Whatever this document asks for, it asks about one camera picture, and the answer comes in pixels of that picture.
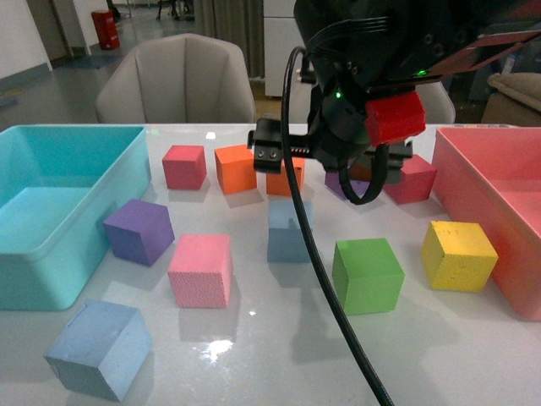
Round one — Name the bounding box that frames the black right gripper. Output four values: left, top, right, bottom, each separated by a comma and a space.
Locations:
247, 67, 413, 184

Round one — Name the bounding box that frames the blue foam block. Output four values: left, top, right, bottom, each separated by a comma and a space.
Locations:
44, 299, 152, 402
267, 200, 310, 263

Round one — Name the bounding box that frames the purple foam block notched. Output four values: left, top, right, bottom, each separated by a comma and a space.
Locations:
325, 173, 369, 200

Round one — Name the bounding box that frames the orange foam block right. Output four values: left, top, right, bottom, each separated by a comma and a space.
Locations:
266, 157, 305, 197

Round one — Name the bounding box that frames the orange foam block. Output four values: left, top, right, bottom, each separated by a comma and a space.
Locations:
215, 145, 257, 195
266, 157, 305, 197

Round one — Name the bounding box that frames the dark red foam block right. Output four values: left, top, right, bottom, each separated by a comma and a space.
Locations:
384, 154, 437, 205

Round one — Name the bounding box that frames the orange foam block left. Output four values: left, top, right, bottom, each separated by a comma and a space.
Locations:
215, 145, 257, 195

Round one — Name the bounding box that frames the right beige chair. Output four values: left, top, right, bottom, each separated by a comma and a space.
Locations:
418, 82, 456, 124

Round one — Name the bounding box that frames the beige chair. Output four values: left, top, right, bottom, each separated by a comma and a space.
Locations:
96, 33, 255, 123
418, 82, 456, 124

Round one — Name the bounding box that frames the white cabinet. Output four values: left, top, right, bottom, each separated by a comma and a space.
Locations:
263, 0, 303, 97

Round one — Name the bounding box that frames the green foam block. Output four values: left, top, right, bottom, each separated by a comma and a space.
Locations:
331, 238, 405, 315

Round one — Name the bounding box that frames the red foam block left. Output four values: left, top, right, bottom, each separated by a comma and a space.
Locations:
162, 145, 207, 190

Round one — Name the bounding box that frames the pink plastic bin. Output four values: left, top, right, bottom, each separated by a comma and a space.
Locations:
432, 127, 540, 321

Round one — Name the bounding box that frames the left beige chair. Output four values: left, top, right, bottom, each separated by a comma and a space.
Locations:
96, 33, 255, 123

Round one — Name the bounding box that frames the yellow foam block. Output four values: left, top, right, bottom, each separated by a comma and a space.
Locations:
420, 221, 499, 293

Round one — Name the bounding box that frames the pink foam block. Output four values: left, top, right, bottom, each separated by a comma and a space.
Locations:
167, 234, 233, 309

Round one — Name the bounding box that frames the tan cushion at right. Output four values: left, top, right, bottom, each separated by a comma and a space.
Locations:
488, 73, 540, 107

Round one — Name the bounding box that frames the purple foam block left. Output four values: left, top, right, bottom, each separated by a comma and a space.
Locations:
103, 200, 175, 266

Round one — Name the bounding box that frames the red bin in background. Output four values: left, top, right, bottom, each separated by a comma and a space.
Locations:
91, 10, 120, 50

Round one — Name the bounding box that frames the teal plastic bin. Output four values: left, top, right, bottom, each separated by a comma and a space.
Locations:
1, 124, 150, 310

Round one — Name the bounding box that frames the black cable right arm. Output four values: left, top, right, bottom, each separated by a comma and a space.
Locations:
280, 46, 395, 406

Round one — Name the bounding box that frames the red camera box right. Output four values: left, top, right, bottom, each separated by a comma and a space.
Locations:
364, 91, 426, 146

